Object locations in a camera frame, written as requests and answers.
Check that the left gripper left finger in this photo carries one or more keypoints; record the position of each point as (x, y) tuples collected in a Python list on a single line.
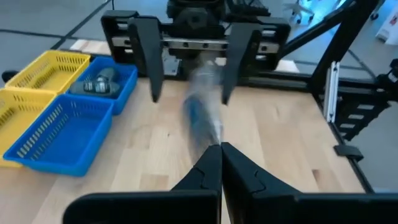
[(186, 205)]

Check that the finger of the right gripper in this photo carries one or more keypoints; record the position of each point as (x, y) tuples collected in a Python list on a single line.
[(149, 56), (241, 53)]

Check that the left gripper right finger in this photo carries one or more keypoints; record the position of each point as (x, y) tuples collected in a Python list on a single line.
[(264, 205)]

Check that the small grey bottle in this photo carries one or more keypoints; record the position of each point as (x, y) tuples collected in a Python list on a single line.
[(106, 74)]

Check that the metal parts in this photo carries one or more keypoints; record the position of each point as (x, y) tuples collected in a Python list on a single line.
[(94, 87)]

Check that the blue white tube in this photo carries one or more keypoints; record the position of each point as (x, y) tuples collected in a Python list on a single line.
[(199, 118)]

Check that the blue plastic basket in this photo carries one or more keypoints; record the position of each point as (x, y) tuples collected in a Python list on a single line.
[(127, 84), (68, 137)]

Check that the white office chair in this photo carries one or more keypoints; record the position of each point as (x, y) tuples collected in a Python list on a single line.
[(298, 11)]

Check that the black table clip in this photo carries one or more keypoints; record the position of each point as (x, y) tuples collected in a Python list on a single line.
[(348, 152)]

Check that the yellow plastic basket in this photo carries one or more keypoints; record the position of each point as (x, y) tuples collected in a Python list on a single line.
[(46, 71), (18, 112)]

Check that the black round plug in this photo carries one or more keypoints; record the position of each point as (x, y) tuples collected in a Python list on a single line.
[(8, 76)]

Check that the white box with red print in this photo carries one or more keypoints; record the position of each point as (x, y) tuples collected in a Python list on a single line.
[(388, 28)]

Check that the silver metal bracket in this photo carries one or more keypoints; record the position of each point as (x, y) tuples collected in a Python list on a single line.
[(331, 90)]

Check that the black aluminium frame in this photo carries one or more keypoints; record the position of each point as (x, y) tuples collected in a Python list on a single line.
[(342, 40)]

